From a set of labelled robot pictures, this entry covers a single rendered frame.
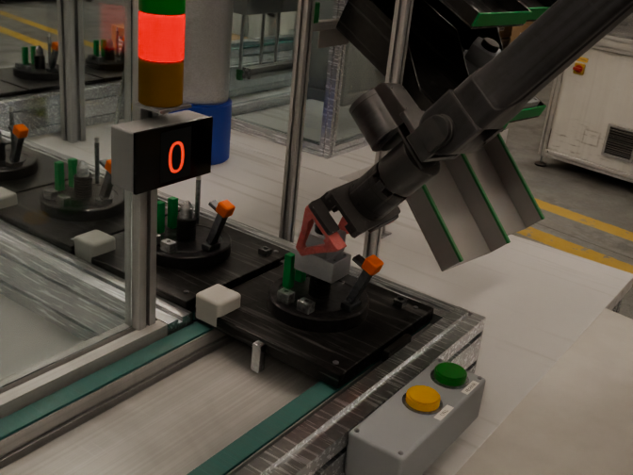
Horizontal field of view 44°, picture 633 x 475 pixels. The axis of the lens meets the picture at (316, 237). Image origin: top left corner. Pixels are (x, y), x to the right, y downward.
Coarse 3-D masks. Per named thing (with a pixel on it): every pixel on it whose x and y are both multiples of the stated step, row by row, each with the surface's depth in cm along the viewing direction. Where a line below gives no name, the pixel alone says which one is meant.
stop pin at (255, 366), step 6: (258, 342) 100; (252, 348) 100; (258, 348) 99; (264, 348) 100; (252, 354) 100; (258, 354) 100; (264, 354) 100; (252, 360) 100; (258, 360) 100; (264, 360) 101; (252, 366) 101; (258, 366) 100; (264, 366) 101; (258, 372) 101
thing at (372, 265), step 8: (360, 256) 103; (368, 256) 101; (376, 256) 102; (360, 264) 102; (368, 264) 101; (376, 264) 100; (368, 272) 101; (376, 272) 102; (360, 280) 103; (368, 280) 103; (352, 288) 104; (360, 288) 103; (352, 296) 104
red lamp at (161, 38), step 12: (144, 12) 84; (144, 24) 84; (156, 24) 83; (168, 24) 84; (180, 24) 85; (144, 36) 84; (156, 36) 84; (168, 36) 84; (180, 36) 85; (144, 48) 85; (156, 48) 84; (168, 48) 85; (180, 48) 86; (156, 60) 85; (168, 60) 85; (180, 60) 87
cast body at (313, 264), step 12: (312, 228) 105; (312, 240) 104; (336, 252) 105; (300, 264) 106; (312, 264) 105; (324, 264) 103; (336, 264) 103; (348, 264) 106; (324, 276) 104; (336, 276) 104
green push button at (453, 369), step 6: (438, 366) 98; (444, 366) 98; (450, 366) 98; (456, 366) 98; (438, 372) 96; (444, 372) 96; (450, 372) 96; (456, 372) 97; (462, 372) 97; (438, 378) 96; (444, 378) 96; (450, 378) 95; (456, 378) 95; (462, 378) 96; (444, 384) 96; (450, 384) 95; (456, 384) 96; (462, 384) 96
